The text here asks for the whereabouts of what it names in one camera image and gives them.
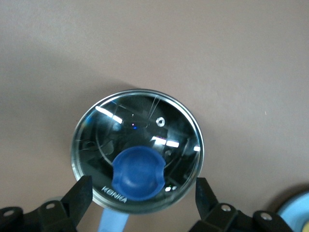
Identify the blue round plate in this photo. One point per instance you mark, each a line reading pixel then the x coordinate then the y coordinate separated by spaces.
pixel 295 212

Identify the glass lid with blue knob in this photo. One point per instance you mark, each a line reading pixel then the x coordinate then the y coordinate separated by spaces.
pixel 144 125

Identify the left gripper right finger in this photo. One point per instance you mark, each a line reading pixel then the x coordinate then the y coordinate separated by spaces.
pixel 224 220

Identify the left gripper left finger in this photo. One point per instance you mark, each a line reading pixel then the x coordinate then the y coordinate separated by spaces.
pixel 55 217

